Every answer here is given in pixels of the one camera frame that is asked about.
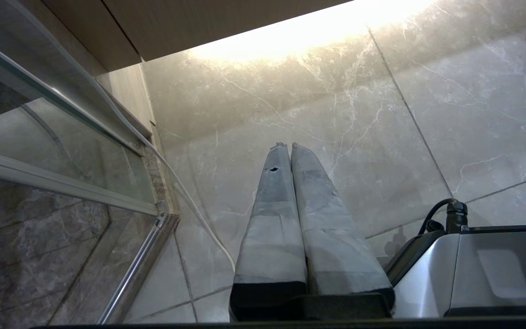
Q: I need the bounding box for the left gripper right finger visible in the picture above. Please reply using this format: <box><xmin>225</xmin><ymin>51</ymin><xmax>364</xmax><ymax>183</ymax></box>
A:
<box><xmin>290</xmin><ymin>142</ymin><xmax>396</xmax><ymax>317</ymax></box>

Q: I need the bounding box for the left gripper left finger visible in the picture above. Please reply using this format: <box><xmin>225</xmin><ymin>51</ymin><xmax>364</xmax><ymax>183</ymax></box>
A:
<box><xmin>229</xmin><ymin>142</ymin><xmax>310</xmax><ymax>322</ymax></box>

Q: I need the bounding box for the white cable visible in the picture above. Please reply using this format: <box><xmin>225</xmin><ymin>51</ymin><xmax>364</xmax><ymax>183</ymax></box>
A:
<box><xmin>5</xmin><ymin>0</ymin><xmax>237</xmax><ymax>275</ymax></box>

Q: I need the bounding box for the black cable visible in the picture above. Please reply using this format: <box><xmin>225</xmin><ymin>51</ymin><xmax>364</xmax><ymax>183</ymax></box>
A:
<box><xmin>417</xmin><ymin>198</ymin><xmax>469</xmax><ymax>235</ymax></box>

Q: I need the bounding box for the wooden wall cabinet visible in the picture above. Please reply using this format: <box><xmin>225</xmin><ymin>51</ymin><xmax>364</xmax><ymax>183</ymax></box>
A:
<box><xmin>16</xmin><ymin>0</ymin><xmax>355</xmax><ymax>76</ymax></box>

